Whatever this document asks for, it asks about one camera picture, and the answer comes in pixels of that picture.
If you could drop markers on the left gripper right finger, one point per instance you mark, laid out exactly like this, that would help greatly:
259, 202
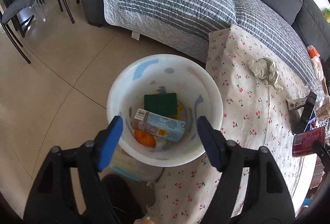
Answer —
267, 198

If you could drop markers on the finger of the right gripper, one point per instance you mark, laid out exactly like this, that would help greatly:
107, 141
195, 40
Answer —
322, 152

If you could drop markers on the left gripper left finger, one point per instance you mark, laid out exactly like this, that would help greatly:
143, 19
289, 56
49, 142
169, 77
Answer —
51, 198

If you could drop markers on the red drink can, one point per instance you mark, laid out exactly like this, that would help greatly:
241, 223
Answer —
302, 144

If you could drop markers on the greenish paper ball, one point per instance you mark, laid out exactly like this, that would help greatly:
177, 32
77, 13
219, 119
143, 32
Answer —
266, 70

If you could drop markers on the light blue milk carton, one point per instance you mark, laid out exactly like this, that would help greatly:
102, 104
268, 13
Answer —
159, 126

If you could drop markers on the white plastic trash bin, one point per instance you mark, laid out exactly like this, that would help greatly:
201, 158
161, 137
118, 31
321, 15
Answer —
197, 95

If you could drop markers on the small torn wrapper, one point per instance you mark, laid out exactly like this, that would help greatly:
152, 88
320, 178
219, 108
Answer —
296, 104

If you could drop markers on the black slipper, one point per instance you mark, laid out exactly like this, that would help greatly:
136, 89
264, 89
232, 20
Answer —
123, 202

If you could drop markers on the cherry print tablecloth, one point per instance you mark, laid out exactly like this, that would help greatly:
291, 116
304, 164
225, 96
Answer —
255, 115

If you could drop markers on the orange white snack packet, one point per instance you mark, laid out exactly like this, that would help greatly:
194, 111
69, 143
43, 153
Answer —
316, 62

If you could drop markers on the green scouring sponge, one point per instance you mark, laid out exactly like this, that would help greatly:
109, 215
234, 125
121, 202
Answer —
164, 104

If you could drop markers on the grey striped quilted cover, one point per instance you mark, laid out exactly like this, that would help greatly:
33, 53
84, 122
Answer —
186, 24

